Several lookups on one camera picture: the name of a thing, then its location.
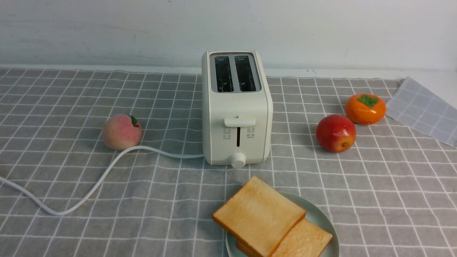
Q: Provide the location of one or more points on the white two-slot toaster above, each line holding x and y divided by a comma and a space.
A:
236, 108

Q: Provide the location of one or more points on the light green round plate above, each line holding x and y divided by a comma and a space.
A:
314, 215

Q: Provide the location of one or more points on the toast slice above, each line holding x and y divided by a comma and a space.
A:
303, 241
259, 216

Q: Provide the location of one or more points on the orange persimmon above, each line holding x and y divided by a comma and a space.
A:
365, 109

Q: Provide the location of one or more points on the pink peach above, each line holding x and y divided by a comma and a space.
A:
121, 131

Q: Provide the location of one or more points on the grey checked tablecloth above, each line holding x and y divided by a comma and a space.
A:
392, 194

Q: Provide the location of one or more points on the red apple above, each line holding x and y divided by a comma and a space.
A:
336, 133

